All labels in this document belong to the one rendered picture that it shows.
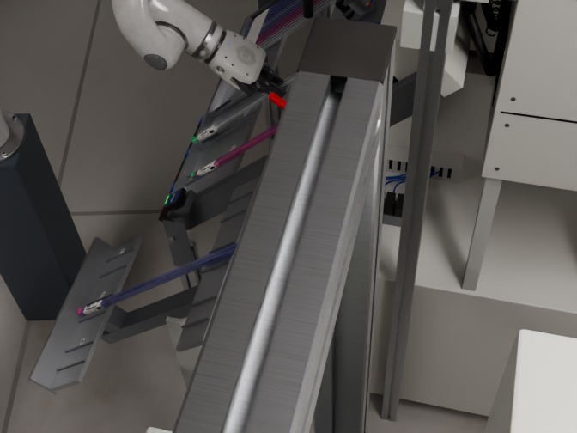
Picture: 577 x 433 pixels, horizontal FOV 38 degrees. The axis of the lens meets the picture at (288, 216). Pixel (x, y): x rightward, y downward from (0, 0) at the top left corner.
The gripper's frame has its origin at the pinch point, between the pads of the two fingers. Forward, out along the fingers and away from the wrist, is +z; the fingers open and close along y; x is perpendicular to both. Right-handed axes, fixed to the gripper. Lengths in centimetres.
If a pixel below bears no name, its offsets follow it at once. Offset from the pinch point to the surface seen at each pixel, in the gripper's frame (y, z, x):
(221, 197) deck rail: -21.0, 1.8, 14.8
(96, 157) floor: 50, -12, 126
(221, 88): 19.6, -3.4, 29.6
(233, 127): 0.4, -0.1, 18.1
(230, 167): -14.3, 0.8, 12.9
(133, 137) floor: 62, -4, 120
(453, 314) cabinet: -21, 60, 8
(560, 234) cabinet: -1, 72, -12
